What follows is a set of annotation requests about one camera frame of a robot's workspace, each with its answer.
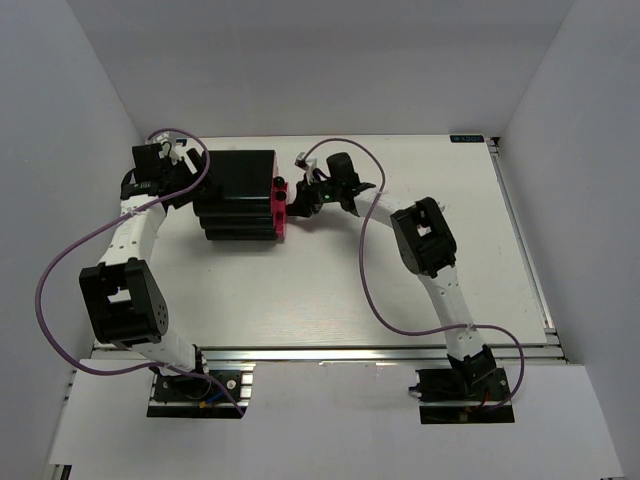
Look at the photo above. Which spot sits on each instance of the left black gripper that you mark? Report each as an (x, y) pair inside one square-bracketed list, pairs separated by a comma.
[(181, 165)]

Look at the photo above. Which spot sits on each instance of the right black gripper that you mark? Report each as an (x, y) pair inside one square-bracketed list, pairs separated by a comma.
[(306, 199)]

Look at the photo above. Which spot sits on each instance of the black drawer cabinet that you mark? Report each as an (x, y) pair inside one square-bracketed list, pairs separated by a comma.
[(236, 202)]

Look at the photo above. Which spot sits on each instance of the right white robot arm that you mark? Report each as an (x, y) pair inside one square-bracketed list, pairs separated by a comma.
[(427, 249)]

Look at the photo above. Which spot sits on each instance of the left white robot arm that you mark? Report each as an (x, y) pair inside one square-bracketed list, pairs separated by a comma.
[(124, 302)]

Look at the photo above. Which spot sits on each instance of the right blue table label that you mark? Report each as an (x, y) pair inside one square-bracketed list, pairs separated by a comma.
[(466, 138)]

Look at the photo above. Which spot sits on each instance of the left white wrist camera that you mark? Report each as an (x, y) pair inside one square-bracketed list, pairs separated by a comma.
[(172, 150)]

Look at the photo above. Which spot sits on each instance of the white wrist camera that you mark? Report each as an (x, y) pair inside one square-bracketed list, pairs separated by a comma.
[(308, 165), (172, 150)]

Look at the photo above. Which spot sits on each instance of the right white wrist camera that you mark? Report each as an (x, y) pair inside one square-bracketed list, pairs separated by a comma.
[(308, 165)]

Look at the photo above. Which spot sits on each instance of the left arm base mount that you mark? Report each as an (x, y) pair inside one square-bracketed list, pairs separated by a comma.
[(181, 397)]

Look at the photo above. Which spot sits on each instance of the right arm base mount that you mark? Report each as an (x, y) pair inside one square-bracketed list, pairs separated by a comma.
[(445, 399)]

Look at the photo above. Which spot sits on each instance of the aluminium table frame rail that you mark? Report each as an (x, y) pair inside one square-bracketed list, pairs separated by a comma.
[(552, 338)]

